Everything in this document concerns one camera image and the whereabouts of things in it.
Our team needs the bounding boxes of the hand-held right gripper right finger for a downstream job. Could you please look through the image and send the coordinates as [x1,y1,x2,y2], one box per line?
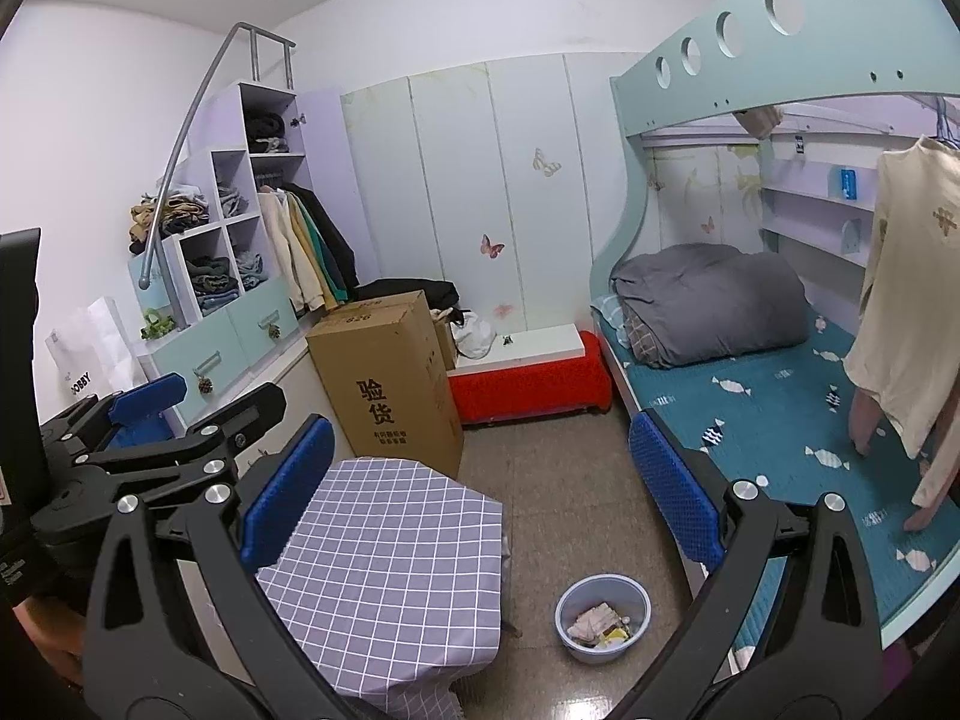
[600,409,887,720]

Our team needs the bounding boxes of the khaki clothes pile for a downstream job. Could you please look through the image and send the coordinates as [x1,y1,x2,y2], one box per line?
[127,195,211,254]

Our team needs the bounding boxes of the light green bunk bed frame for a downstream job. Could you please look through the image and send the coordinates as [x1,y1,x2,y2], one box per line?
[589,0,960,691]

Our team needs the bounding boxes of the black hanging coat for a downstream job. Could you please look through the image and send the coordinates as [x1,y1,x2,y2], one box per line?
[289,181,361,308]

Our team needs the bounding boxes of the black cloth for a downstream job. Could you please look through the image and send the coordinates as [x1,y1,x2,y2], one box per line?
[352,279,460,313]

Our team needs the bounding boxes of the large cardboard box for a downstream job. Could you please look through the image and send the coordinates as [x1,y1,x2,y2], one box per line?
[306,290,464,481]

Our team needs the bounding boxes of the grey pillow on bed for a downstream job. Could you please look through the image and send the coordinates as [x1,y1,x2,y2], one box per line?
[611,244,812,370]

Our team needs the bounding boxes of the grey checked tablecloth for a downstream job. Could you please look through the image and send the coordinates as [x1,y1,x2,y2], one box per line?
[255,457,515,720]

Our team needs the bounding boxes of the blue plastic trash bin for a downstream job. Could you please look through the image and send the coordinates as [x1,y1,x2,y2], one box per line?
[555,574,652,665]

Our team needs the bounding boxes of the stepped storage cabinet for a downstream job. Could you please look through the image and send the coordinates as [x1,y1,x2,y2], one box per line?
[127,82,383,466]

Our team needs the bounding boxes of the dark grey folded clothes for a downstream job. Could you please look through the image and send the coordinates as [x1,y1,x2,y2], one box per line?
[184,255,241,295]

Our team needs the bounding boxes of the plaid blanket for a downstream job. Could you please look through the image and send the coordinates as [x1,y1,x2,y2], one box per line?
[624,315,676,370]

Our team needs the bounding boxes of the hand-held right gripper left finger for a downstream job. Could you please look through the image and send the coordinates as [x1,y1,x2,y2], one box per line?
[81,414,337,720]

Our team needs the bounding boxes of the blue clothes hanger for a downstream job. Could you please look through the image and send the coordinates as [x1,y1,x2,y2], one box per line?
[930,94,960,147]

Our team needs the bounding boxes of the black folded clothes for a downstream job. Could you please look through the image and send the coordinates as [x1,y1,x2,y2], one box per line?
[244,111,293,155]

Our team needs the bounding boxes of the teal fish print bedsheet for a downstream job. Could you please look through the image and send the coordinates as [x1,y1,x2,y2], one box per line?
[600,300,960,631]

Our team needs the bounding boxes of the cream hanging sweater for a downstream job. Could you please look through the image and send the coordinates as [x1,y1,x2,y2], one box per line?
[844,131,960,462]

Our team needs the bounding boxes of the white plastic bag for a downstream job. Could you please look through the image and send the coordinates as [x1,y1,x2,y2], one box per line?
[448,307,496,359]

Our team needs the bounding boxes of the white paper bag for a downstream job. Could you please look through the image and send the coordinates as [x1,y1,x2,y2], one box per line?
[45,296,147,402]

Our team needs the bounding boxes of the pink garment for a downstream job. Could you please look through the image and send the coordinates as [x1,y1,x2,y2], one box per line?
[851,382,960,533]

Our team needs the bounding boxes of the cream hanging jacket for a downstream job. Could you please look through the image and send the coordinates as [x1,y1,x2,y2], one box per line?
[257,191,301,312]

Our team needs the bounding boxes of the beige cloth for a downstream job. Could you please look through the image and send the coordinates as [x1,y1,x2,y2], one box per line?
[739,106,785,140]

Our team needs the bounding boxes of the metal stair handrail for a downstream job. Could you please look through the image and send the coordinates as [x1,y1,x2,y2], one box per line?
[139,22,295,293]

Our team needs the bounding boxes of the red storage bench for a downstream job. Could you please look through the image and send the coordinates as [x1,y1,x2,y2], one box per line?
[448,322,614,427]

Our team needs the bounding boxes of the person's left hand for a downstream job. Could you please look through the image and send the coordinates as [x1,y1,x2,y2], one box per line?
[15,592,86,685]

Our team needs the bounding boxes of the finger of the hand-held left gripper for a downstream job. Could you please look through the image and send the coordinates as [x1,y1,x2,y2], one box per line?
[88,382,288,497]
[39,373,190,460]

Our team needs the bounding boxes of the small cardboard box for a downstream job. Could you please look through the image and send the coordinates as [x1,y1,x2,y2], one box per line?
[431,307,460,370]

